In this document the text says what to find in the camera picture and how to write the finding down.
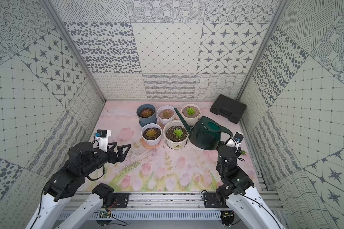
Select white pot yellow-green succulent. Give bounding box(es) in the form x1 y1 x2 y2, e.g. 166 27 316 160
141 124 162 146

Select large white pot green succulent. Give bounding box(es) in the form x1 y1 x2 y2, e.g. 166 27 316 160
163 120 189 150

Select small white pot reddish succulent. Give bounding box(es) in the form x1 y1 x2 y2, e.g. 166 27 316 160
157 106 175 126

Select white pot brown soil succulent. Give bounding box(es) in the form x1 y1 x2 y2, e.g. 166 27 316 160
181 104 201 127

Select dark green watering can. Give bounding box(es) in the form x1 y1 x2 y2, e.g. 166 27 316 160
174 108 234 150

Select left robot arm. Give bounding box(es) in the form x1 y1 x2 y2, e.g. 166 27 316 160
26 142 131 229

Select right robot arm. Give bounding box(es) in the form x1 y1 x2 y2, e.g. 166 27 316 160
216 146 284 229

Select blue-grey pot red succulent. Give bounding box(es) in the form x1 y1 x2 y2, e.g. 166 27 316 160
136 104 157 127

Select floral pink table mat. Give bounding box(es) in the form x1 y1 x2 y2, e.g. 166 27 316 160
77 101 262 192

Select terracotta saucer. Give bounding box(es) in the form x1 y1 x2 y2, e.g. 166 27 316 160
141 138 161 149

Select small green circuit board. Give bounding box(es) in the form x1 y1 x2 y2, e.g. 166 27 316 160
96 212 112 226

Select black plastic tool case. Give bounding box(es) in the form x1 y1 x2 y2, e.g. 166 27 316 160
210 94 247 124

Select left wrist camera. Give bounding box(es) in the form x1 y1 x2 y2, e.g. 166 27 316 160
94 129 112 152

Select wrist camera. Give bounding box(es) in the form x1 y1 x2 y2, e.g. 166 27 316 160
226 132 244 149
94 129 112 152

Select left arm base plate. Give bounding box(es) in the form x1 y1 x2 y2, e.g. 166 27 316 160
111 192 130 209

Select aluminium mounting rail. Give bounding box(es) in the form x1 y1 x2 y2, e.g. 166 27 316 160
62 190 284 211

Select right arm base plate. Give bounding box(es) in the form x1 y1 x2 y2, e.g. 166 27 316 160
201 190 227 209

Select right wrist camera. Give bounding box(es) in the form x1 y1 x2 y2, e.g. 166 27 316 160
226 132 244 149

